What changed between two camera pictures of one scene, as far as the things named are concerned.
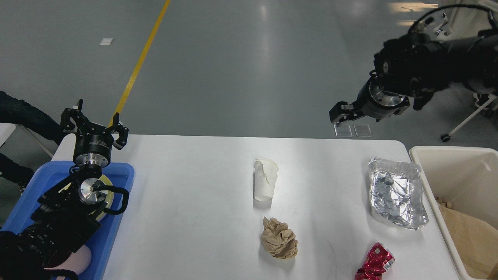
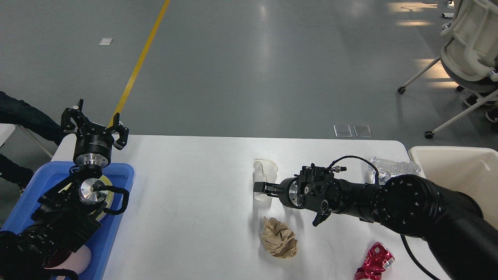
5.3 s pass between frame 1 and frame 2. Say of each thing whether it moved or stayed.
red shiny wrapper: stayed
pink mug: stayed
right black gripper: moved
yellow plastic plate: stayed
